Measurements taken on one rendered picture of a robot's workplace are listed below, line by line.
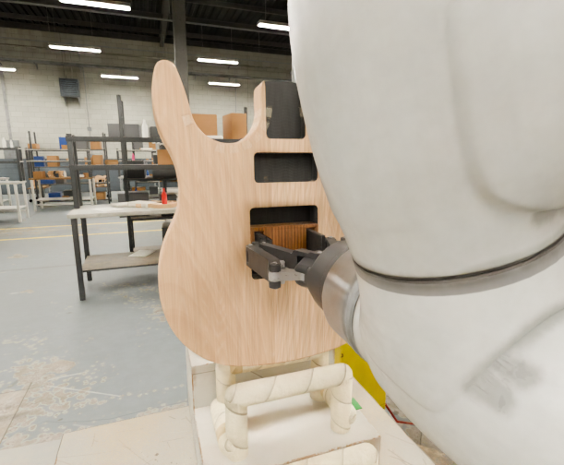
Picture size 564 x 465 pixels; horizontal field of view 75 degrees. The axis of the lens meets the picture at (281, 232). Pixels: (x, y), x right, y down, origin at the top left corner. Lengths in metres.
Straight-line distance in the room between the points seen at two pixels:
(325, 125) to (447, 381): 0.12
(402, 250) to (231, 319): 0.39
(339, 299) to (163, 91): 0.33
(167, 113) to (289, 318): 0.32
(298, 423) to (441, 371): 0.51
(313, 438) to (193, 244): 0.35
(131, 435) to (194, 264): 0.44
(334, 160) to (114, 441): 0.75
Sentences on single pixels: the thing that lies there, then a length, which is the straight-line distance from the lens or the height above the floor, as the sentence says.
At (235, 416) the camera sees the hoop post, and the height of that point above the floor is 1.10.
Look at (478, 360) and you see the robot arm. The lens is 0.18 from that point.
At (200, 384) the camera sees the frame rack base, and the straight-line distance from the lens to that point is 0.69.
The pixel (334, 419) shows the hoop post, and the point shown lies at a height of 1.04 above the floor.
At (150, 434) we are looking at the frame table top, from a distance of 0.84.
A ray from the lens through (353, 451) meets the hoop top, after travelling 0.59.
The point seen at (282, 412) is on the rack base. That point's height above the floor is 1.02.
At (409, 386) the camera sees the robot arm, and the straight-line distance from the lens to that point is 0.20.
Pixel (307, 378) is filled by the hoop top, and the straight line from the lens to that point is 0.58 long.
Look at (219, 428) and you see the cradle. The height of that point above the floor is 1.05.
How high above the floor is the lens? 1.45
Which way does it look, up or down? 12 degrees down
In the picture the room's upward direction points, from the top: straight up
